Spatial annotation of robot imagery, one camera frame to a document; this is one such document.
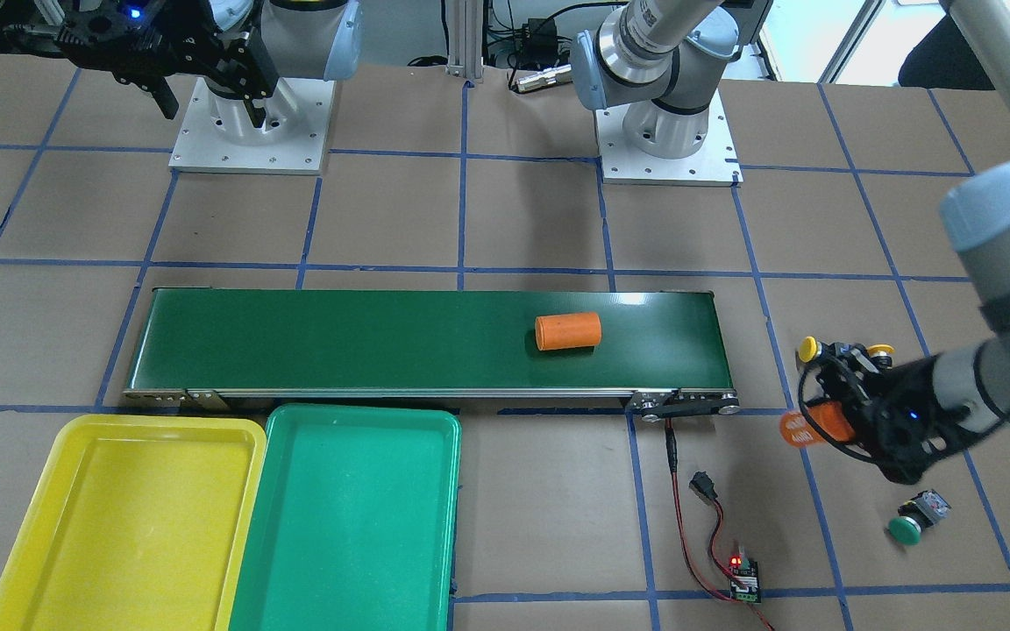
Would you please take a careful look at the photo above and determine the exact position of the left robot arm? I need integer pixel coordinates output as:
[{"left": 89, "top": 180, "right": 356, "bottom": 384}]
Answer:
[{"left": 570, "top": 1, "right": 1010, "bottom": 485}]

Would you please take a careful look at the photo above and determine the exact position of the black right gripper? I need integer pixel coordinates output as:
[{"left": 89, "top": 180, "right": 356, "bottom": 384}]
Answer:
[{"left": 53, "top": 1, "right": 280, "bottom": 128}]

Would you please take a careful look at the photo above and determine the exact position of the green plastic tray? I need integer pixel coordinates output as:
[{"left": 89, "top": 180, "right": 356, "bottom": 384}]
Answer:
[{"left": 230, "top": 403, "right": 461, "bottom": 630}]

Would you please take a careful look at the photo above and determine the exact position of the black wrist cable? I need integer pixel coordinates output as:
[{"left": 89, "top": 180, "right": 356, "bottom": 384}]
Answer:
[{"left": 796, "top": 355, "right": 883, "bottom": 465}]

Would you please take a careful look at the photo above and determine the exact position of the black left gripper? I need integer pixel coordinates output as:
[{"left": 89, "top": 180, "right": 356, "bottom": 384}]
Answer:
[{"left": 817, "top": 346, "right": 971, "bottom": 485}]

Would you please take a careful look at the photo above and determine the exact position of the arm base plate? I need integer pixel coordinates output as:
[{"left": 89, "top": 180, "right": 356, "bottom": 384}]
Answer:
[
  {"left": 168, "top": 77, "right": 339, "bottom": 176},
  {"left": 594, "top": 91, "right": 744, "bottom": 187}
]

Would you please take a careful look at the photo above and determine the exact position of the small motor controller board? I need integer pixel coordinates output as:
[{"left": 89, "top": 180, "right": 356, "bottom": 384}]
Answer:
[{"left": 727, "top": 547, "right": 763, "bottom": 604}]

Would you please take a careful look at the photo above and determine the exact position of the red black power cable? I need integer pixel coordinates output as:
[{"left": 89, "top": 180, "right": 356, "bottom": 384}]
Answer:
[{"left": 663, "top": 419, "right": 776, "bottom": 631}]

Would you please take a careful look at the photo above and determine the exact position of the labelled orange cylinder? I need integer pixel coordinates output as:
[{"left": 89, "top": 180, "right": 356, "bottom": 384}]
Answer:
[{"left": 779, "top": 401, "right": 857, "bottom": 449}]

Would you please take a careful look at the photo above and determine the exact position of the yellow push button switch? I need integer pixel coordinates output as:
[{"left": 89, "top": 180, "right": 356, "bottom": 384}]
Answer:
[{"left": 796, "top": 336, "right": 829, "bottom": 365}]

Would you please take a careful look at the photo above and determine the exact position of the yellow plastic tray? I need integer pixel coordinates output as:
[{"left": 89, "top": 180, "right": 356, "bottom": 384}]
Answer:
[{"left": 0, "top": 413, "right": 267, "bottom": 630}]

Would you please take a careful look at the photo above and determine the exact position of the green conveyor belt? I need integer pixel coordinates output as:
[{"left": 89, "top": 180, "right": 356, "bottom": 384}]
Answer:
[{"left": 124, "top": 287, "right": 740, "bottom": 418}]

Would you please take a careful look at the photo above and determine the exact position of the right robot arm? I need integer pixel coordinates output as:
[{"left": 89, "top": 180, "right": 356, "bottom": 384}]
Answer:
[{"left": 48, "top": 1, "right": 361, "bottom": 128}]

